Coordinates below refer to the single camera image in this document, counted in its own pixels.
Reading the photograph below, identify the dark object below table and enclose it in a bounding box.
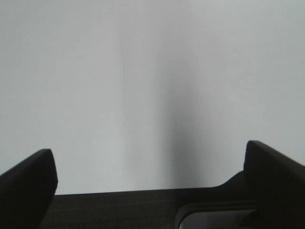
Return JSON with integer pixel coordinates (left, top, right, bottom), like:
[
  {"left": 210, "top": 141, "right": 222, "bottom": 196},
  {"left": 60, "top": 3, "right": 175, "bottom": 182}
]
[{"left": 174, "top": 201, "right": 257, "bottom": 229}]

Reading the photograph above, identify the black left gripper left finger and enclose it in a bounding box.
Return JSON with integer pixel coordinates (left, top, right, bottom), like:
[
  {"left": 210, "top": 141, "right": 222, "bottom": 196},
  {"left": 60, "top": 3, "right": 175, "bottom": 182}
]
[{"left": 0, "top": 149, "right": 58, "bottom": 229}]

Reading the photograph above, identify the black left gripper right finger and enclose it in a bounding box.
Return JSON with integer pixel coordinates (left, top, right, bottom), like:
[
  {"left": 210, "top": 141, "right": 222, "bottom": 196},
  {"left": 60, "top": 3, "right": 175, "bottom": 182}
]
[{"left": 214, "top": 140, "right": 305, "bottom": 229}]

